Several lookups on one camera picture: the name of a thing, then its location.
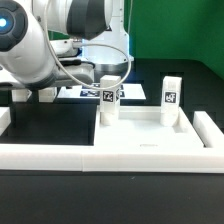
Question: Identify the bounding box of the white U-shaped fence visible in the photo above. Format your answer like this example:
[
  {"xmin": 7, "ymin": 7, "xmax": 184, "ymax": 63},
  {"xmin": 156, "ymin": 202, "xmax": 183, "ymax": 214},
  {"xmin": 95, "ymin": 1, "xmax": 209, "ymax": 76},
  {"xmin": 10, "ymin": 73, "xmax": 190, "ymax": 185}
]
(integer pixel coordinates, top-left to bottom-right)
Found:
[{"xmin": 0, "ymin": 111, "xmax": 224, "ymax": 173}]

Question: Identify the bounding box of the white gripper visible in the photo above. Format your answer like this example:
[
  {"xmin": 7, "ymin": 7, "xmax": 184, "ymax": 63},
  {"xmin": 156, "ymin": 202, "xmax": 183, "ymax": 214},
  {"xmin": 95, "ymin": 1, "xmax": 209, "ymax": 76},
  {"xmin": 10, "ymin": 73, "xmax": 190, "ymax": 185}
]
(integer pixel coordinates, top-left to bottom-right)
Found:
[{"xmin": 0, "ymin": 58, "xmax": 95, "ymax": 89}]

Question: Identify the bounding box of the white marker sheet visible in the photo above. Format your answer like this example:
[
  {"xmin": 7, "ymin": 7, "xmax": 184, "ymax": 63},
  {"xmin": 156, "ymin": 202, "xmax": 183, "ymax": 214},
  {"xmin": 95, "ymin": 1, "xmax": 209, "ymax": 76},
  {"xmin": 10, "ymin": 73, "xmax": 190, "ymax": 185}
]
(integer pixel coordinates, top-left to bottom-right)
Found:
[{"xmin": 58, "ymin": 83, "xmax": 146, "ymax": 100}]

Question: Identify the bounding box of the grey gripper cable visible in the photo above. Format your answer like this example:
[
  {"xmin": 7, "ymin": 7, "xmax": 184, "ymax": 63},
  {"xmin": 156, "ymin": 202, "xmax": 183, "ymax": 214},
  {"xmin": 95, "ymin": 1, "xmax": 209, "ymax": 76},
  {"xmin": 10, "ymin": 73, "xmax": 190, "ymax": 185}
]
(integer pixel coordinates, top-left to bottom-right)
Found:
[{"xmin": 41, "ymin": 0, "xmax": 133, "ymax": 90}]

